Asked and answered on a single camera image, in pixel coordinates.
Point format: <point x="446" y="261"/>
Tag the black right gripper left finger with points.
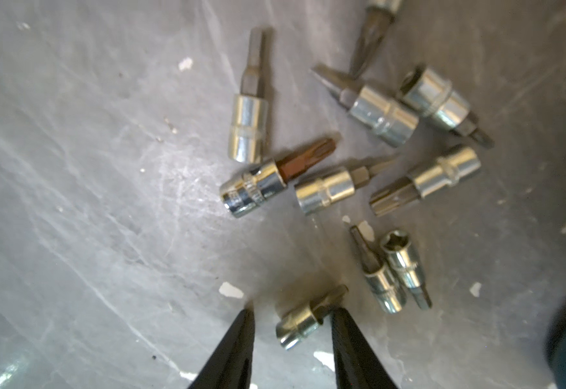
<point x="231" y="363"/>

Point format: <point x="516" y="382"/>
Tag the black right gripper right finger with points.
<point x="356" y="364"/>

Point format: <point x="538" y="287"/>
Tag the silver socket bit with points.
<point x="250" y="110"/>
<point x="445" y="171"/>
<point x="253" y="187"/>
<point x="379" y="16"/>
<point x="298" y="324"/>
<point x="384" y="116"/>
<point x="379" y="276"/>
<point x="434" y="98"/>
<point x="405" y="261"/>
<point x="325" y="189"/>

